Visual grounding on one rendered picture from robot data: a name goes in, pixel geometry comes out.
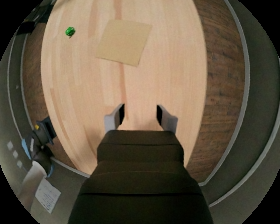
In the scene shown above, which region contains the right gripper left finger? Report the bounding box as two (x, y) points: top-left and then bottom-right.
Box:
(104, 103), (126, 133)

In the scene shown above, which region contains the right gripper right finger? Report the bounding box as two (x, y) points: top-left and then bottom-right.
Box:
(156, 104), (179, 132)

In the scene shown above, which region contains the green die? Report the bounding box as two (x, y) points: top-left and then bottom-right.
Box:
(64, 26), (77, 39)

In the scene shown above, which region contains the tan mat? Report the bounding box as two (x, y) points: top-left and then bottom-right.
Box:
(94, 18), (153, 68)

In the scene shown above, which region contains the wooden table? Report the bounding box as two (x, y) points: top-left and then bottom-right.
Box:
(40, 0), (209, 178)

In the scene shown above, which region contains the white paper sheet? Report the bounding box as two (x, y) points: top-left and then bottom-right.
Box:
(34, 177), (63, 214)

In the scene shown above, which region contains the black box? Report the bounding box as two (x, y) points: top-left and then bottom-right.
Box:
(16, 19), (37, 36)

